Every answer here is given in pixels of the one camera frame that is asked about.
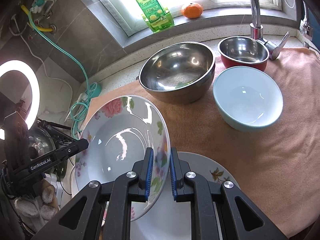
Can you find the red steel bowl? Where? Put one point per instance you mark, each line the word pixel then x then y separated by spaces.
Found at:
pixel 243 51

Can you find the white ring light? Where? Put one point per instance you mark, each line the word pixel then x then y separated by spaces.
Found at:
pixel 19 82

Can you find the pink towel mat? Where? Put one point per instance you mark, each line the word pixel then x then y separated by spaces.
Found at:
pixel 277 167

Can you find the small pink flower plate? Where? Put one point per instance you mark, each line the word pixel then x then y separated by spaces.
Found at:
pixel 166 219

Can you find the light blue ceramic bowl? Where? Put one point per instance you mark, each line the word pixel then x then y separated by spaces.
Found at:
pixel 248 99

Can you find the glass pot lid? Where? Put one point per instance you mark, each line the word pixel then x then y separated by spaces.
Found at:
pixel 40 142

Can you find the large steel bowl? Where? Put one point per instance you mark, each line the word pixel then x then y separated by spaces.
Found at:
pixel 180 73

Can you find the orange tangerine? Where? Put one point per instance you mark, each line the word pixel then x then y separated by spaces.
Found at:
pixel 192 10

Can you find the black tripod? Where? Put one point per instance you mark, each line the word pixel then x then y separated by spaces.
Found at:
pixel 60 134

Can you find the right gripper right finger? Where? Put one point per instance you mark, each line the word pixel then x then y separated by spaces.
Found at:
pixel 188 186

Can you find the white gloved left hand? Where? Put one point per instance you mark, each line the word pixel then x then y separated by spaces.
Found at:
pixel 36 212

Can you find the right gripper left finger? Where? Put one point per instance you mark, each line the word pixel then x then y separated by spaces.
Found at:
pixel 132 186

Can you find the green dish soap bottle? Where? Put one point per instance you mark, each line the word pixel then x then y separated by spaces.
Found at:
pixel 156 16

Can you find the large pink rose plate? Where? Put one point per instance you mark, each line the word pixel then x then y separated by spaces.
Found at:
pixel 118 135

